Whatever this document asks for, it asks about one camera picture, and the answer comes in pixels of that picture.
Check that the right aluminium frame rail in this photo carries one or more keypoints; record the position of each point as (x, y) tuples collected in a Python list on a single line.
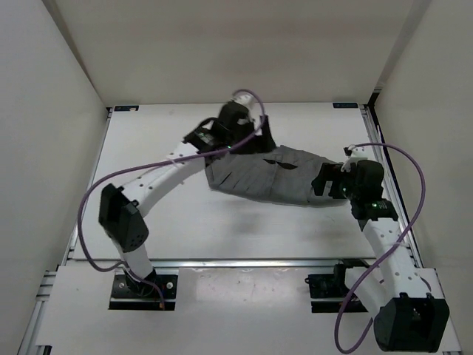
[(393, 191)]

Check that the left blue label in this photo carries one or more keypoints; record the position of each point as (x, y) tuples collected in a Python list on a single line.
[(126, 108)]

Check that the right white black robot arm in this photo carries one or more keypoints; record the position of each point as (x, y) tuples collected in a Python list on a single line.
[(406, 317)]

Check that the left aluminium frame rail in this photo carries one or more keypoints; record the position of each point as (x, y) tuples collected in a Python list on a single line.
[(28, 344)]

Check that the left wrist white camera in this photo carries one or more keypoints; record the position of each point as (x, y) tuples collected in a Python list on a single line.
[(245, 99)]

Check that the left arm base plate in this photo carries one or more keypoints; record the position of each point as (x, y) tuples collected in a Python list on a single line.
[(128, 295)]

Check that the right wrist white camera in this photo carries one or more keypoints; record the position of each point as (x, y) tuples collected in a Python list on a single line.
[(354, 154)]

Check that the aluminium frame rail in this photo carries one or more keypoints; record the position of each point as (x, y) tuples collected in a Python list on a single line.
[(28, 344), (393, 191)]

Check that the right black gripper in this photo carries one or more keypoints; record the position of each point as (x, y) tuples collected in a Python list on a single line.
[(330, 172)]

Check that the blue label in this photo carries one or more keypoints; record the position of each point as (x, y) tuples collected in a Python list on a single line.
[(345, 105), (126, 108)]

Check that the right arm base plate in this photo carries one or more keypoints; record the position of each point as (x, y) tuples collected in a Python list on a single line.
[(328, 290)]

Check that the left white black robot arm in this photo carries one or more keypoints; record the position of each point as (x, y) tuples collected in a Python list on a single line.
[(123, 209)]

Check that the wrist white camera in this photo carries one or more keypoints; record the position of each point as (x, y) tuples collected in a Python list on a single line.
[(354, 154), (245, 99)]

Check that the grey pleated skirt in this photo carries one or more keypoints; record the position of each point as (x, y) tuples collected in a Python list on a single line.
[(282, 176)]

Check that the right blue label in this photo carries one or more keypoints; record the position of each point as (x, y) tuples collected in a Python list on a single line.
[(345, 105)]

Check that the aluminium front rail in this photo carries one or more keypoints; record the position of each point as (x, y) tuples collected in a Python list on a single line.
[(248, 263)]

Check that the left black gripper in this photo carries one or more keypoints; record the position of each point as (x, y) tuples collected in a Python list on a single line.
[(266, 140)]

